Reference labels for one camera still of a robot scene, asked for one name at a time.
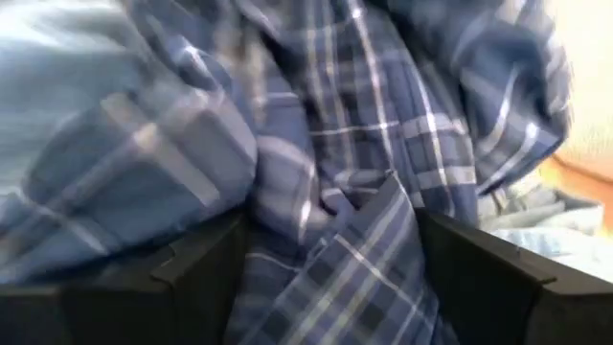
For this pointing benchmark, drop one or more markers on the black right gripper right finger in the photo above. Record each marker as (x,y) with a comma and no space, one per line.
(517,311)

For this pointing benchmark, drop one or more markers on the blue plaid shirt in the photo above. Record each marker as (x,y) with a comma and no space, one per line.
(359,120)

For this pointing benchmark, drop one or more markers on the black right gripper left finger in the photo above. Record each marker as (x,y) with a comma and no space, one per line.
(120,311)

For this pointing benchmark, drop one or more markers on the white perforated plastic basket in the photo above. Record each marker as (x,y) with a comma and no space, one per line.
(589,86)

